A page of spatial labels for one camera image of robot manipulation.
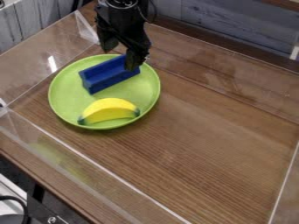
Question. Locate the clear acrylic enclosure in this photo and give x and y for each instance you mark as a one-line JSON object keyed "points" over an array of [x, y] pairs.
{"points": [[210, 159]]}

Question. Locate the yellow toy banana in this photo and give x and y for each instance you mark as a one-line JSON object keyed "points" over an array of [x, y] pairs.
{"points": [[108, 109]]}

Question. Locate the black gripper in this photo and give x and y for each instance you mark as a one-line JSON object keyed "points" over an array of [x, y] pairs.
{"points": [[120, 20]]}

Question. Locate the green plate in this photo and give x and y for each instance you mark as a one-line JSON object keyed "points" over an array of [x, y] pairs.
{"points": [[68, 98]]}

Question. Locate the blue plastic block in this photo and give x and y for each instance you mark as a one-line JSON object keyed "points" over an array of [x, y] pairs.
{"points": [[106, 74]]}

